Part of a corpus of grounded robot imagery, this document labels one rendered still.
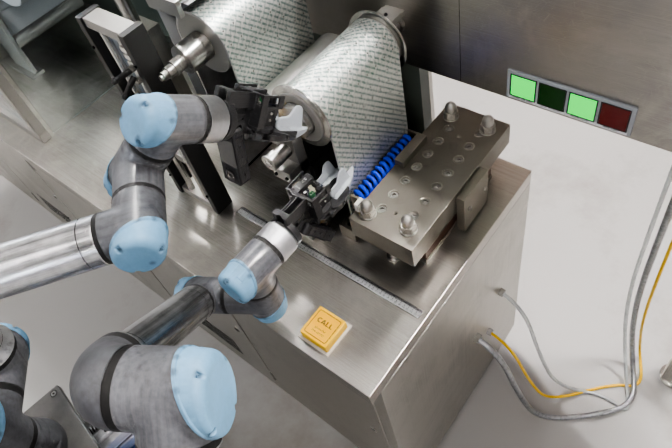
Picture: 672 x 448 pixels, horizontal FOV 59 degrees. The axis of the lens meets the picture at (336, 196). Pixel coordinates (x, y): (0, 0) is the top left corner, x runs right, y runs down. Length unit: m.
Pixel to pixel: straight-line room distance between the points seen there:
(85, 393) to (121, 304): 1.81
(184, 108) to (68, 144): 1.10
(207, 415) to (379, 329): 0.53
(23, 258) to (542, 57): 0.93
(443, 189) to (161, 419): 0.73
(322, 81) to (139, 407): 0.64
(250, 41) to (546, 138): 1.82
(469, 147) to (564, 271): 1.12
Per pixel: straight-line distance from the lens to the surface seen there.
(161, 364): 0.83
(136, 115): 0.86
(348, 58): 1.17
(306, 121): 1.12
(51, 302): 2.87
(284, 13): 1.31
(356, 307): 1.28
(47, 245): 0.89
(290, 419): 2.19
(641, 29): 1.09
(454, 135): 1.37
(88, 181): 1.79
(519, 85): 1.25
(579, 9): 1.11
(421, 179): 1.29
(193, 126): 0.89
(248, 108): 0.99
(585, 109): 1.22
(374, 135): 1.28
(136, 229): 0.83
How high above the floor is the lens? 2.01
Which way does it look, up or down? 50 degrees down
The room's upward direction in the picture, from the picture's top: 16 degrees counter-clockwise
